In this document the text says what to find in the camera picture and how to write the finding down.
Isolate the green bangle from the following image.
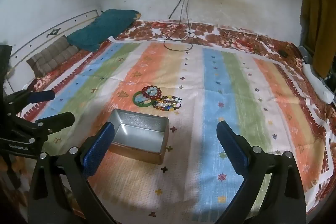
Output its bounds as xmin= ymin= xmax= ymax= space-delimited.
xmin=133 ymin=91 xmax=154 ymax=107

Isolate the rectangular metal tin box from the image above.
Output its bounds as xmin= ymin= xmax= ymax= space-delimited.
xmin=108 ymin=109 xmax=170 ymax=165

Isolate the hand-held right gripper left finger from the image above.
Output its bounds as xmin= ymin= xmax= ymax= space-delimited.
xmin=28 ymin=121 xmax=116 ymax=224

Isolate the white bolster pillow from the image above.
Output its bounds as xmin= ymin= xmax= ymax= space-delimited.
xmin=302 ymin=63 xmax=334 ymax=104

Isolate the multicoloured bead bracelet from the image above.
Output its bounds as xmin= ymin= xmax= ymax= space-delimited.
xmin=152 ymin=99 xmax=182 ymax=111

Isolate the dark red bead bracelet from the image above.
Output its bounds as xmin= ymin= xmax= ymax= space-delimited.
xmin=141 ymin=85 xmax=161 ymax=99

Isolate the brown checked cushion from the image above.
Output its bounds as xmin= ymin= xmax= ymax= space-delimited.
xmin=26 ymin=35 xmax=79 ymax=77

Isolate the white bed headboard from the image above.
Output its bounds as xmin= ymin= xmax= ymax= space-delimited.
xmin=0 ymin=10 xmax=101 ymax=88

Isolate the teal blanket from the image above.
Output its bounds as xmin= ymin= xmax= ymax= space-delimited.
xmin=67 ymin=9 xmax=141 ymax=52

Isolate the black cable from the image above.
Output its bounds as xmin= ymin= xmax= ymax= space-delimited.
xmin=168 ymin=0 xmax=185 ymax=19
xmin=161 ymin=0 xmax=195 ymax=52

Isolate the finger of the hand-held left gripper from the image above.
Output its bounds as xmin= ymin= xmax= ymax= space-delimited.
xmin=18 ymin=112 xmax=76 ymax=144
xmin=3 ymin=90 xmax=55 ymax=115

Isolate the striped pastel bed sheet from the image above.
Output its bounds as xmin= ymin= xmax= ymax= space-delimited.
xmin=21 ymin=40 xmax=336 ymax=224

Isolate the mustard yellow hanging cloth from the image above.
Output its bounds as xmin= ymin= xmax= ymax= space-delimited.
xmin=300 ymin=0 xmax=336 ymax=77

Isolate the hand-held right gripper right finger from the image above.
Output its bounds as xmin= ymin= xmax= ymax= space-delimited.
xmin=216 ymin=120 xmax=307 ymax=224

